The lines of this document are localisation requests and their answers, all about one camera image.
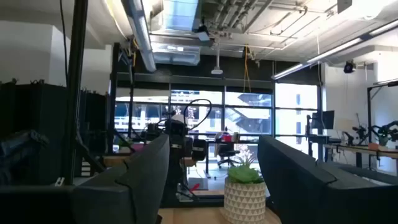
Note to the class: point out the black ceiling camera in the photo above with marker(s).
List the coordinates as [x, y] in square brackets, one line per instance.
[349, 67]

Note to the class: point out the white ceiling strip light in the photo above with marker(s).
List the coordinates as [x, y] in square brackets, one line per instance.
[335, 49]

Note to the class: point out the succulent in white patterned pot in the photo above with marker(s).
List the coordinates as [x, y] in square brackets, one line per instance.
[245, 202]

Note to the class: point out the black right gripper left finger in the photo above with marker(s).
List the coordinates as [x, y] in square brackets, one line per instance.
[124, 193]

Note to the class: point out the white ceiling projector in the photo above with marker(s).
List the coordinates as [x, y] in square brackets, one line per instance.
[217, 71]

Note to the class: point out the black equipment cases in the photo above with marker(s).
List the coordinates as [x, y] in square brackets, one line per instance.
[31, 118]

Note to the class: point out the silver round ventilation duct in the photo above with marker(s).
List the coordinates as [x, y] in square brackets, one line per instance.
[143, 37]

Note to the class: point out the black office chair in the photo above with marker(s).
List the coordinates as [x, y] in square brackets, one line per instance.
[227, 151]

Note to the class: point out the black computer monitor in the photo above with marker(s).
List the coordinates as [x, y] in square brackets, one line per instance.
[326, 119]

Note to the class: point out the wooden workbench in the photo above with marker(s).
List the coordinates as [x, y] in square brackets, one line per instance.
[357, 149]

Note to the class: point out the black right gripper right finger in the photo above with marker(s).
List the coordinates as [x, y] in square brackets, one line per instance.
[295, 193]

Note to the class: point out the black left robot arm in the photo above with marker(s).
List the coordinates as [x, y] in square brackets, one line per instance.
[177, 155]

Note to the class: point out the black background robot arm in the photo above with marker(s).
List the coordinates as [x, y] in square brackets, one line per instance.
[360, 132]
[385, 130]

